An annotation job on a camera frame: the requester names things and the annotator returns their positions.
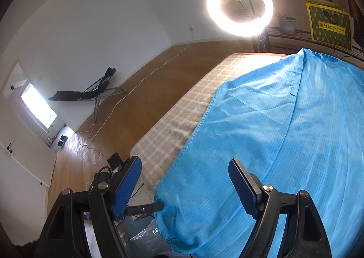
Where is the light blue striped garment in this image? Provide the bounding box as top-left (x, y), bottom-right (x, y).
top-left (155, 49), bottom-right (363, 257)

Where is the black clothes rack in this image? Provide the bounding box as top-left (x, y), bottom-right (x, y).
top-left (265, 27), bottom-right (363, 62)

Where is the clear plastic bag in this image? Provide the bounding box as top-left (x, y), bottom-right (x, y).
top-left (124, 217), bottom-right (173, 257)

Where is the plaid bed cover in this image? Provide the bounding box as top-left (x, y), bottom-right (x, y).
top-left (130, 53), bottom-right (285, 191)

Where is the bright window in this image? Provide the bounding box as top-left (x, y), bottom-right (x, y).
top-left (20, 83), bottom-right (57, 130)

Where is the black folding chair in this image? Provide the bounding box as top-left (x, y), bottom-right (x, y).
top-left (48, 67), bottom-right (126, 123)

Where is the blue plant pot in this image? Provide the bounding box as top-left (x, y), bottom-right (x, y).
top-left (276, 13), bottom-right (296, 34)

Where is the yellow green patterned box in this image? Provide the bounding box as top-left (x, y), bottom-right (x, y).
top-left (305, 0), bottom-right (353, 51)

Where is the white power cable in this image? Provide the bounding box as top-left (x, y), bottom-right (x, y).
top-left (77, 26), bottom-right (195, 162)

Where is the ring light on stand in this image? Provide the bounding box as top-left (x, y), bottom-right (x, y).
top-left (206, 0), bottom-right (274, 53)

